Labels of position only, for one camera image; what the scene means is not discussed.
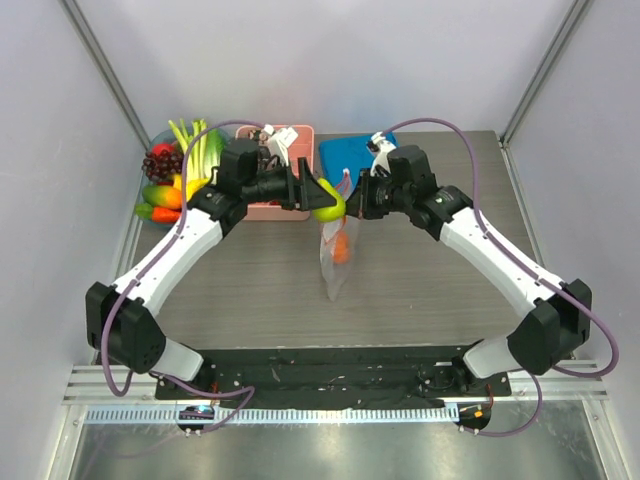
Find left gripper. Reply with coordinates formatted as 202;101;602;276
242;158;335;212

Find green pear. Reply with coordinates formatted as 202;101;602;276
313;178;346;223

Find clear zip top bag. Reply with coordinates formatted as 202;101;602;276
313;168;360;301

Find small orange fruit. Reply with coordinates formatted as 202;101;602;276
332;231;351;265

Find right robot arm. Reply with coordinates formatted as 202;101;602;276
346;145;592;395

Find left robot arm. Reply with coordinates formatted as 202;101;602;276
85;138;338;399

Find teal food bowl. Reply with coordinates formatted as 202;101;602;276
135;129;229;227

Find pink divided tray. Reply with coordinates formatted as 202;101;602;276
235;124;315;222

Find blue folded cloth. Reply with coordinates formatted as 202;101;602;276
318;134;376;187

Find dark sushi roll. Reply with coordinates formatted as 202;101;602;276
238;128;268;145

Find green lettuce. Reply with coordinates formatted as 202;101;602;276
202;129;230;175

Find green celery stalks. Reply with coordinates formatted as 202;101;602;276
168;119;208;198

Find yellow starfruit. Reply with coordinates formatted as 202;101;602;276
172;173;182;191

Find orange carrot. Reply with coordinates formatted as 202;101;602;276
135;203;181;224

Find purple grape bunch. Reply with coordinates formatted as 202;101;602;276
142;150;183;184

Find green orange mango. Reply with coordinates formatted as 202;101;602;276
142;185;182;210

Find red apple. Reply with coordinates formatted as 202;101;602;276
151;143;175;156

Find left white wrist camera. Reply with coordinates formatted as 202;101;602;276
262;124;298;166

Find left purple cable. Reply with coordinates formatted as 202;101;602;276
102;118;266;435

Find purple cable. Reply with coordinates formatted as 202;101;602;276
382;117;620;436
102;118;266;435

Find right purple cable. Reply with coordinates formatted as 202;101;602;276
382;117;620;436

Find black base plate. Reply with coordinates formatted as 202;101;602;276
149;344;574;407

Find perforated cable rail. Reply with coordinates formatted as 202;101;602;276
84;404;459;425

